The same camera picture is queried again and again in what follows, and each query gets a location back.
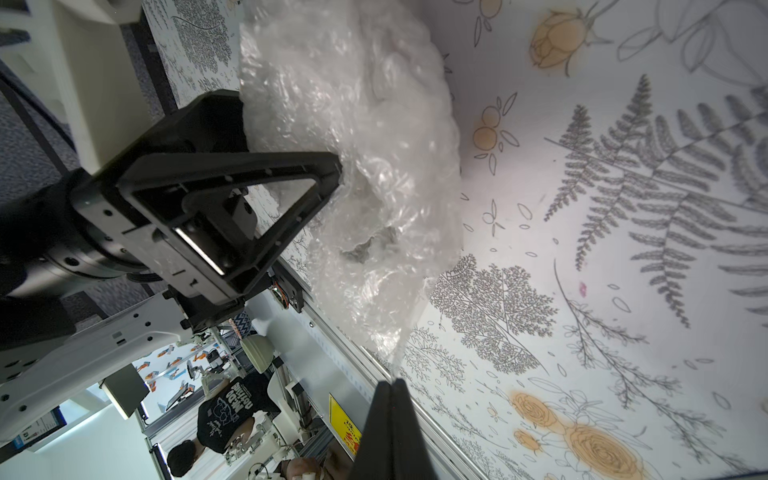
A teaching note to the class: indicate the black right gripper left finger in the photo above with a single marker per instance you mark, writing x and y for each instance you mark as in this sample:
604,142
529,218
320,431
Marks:
373,460

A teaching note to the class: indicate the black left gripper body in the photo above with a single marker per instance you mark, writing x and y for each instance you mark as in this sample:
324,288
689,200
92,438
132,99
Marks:
74,233

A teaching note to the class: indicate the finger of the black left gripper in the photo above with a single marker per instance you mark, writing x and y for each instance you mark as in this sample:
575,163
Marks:
193,242

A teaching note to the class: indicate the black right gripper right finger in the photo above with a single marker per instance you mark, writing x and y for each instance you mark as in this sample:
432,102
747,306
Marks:
410,459

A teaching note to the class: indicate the clear bubble wrap sheet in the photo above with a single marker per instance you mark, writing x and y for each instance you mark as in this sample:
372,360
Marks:
362,80

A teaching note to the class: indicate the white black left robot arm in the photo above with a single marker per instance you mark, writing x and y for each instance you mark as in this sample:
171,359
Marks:
44,362

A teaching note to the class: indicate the yellow warning label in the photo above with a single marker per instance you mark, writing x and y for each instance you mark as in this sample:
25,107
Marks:
344,428

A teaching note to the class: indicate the person in black t-shirt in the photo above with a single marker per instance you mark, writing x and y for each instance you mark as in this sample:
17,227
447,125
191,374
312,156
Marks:
225,416

